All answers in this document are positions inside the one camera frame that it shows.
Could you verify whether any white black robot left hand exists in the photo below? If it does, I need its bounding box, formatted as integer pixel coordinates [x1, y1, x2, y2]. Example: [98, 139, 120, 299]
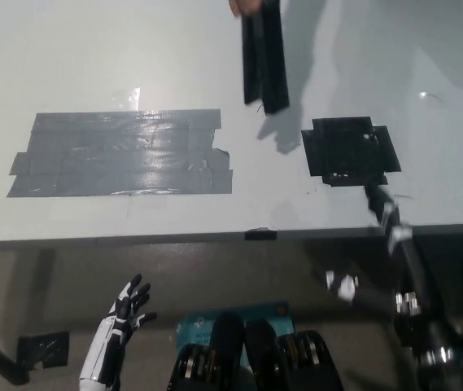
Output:
[78, 273, 159, 386]

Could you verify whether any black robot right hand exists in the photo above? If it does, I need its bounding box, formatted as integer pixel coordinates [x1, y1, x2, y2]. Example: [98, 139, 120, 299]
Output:
[323, 179, 462, 364]

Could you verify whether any person's bare hand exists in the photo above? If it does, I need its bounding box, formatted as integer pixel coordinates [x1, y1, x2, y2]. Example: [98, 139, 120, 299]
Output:
[229, 0, 266, 18]

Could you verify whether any black stapler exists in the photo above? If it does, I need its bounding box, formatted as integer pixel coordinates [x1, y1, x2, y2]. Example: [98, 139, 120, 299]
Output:
[241, 0, 291, 117]

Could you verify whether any black tape patch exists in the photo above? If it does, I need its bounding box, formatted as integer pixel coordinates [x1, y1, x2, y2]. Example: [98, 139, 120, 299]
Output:
[300, 116, 403, 188]

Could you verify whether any small black tape strip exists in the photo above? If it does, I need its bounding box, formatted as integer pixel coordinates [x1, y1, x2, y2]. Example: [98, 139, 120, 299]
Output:
[244, 229, 278, 242]

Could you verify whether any thin silver wire loop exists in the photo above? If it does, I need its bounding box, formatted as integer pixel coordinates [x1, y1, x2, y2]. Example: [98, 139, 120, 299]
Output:
[418, 90, 444, 108]

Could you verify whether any grey duct tape patch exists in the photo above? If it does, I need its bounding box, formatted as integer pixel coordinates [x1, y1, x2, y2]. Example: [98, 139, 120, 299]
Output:
[7, 108, 234, 199]

